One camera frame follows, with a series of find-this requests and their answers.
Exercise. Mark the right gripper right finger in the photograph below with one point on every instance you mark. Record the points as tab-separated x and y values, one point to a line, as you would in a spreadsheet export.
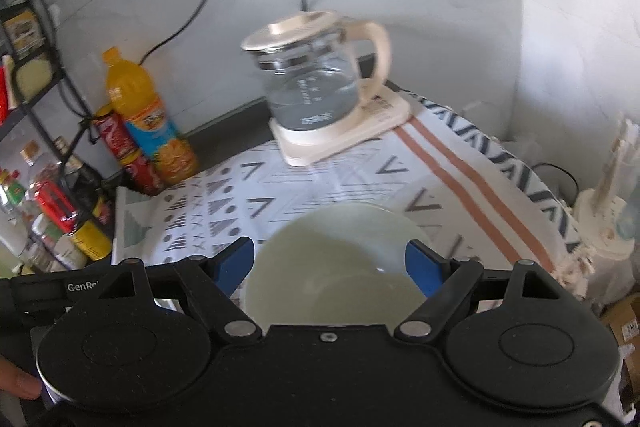
447	286

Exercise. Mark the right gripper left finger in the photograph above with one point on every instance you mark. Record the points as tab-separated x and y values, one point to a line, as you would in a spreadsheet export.
209	284

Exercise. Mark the large cream green bowl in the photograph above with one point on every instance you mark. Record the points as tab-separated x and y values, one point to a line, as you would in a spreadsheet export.
339	265

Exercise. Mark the person's hand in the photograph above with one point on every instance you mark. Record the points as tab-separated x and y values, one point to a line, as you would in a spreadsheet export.
15	381

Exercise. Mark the patterned white cloth mat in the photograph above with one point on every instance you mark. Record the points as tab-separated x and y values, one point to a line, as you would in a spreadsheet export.
467	193

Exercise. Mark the red yellow can lower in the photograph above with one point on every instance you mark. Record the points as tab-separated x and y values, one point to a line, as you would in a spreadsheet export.
142	173

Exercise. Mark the orange juice bottle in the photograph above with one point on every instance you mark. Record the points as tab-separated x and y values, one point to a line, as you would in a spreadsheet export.
135	99

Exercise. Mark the dark soy sauce bottle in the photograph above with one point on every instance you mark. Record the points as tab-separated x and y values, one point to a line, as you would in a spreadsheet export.
71	196

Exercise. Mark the cream kettle base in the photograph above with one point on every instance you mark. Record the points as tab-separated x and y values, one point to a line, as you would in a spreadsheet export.
384	112

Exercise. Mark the cream utensil holder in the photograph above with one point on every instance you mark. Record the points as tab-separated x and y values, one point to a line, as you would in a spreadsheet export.
599	270

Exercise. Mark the cardboard box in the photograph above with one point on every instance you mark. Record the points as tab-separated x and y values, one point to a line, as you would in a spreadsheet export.
623	320

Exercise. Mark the red cola can upper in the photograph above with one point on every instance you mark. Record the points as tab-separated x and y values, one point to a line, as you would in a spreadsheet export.
114	133

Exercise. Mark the black metal rack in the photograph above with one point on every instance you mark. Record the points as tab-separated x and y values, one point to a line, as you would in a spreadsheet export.
56	109

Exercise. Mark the glass kettle cream lid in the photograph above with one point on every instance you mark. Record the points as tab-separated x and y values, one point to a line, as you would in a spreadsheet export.
318	67

